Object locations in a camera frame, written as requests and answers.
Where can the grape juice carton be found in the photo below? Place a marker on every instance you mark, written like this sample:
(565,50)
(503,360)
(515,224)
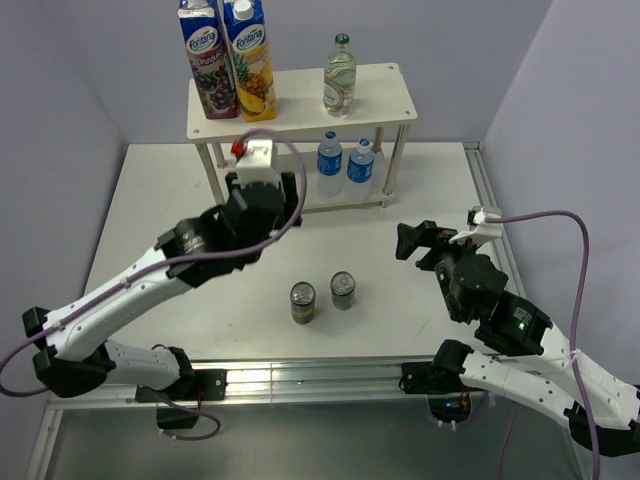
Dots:
(208,58)

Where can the dark can right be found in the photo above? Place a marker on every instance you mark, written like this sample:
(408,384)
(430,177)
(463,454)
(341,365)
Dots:
(343,288)

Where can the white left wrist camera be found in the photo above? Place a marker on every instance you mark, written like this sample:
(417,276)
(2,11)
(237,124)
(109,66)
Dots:
(256,162)

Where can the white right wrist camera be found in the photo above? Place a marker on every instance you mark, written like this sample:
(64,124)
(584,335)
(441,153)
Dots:
(480,230)

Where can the beige two-tier shelf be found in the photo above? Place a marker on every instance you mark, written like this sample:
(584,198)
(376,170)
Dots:
(382,111)

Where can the dark can left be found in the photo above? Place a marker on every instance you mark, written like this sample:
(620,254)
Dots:
(302,302)

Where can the Pocari Sweat bottle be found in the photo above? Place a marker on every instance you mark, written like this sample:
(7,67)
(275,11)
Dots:
(359,171)
(329,165)

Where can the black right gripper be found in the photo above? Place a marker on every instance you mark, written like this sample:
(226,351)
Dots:
(426,233)

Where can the pineapple juice carton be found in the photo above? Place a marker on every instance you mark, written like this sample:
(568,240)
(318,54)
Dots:
(245,25)

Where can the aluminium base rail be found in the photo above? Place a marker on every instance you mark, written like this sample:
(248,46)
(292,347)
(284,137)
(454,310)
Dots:
(365,379)

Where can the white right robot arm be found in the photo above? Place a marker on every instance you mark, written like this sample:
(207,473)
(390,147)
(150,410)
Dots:
(537,367)

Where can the Chang soda bottle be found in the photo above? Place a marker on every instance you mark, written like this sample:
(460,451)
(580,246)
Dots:
(339,77)

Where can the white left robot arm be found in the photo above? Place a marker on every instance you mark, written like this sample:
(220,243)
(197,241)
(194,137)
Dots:
(76,352)

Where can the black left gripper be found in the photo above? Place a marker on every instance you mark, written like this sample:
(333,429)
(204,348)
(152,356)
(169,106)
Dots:
(289,185)

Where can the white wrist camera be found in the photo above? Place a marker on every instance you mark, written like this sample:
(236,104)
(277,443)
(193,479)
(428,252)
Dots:
(480,230)
(256,162)

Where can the dark can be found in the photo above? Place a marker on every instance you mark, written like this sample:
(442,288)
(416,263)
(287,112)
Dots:
(302,302)
(343,288)

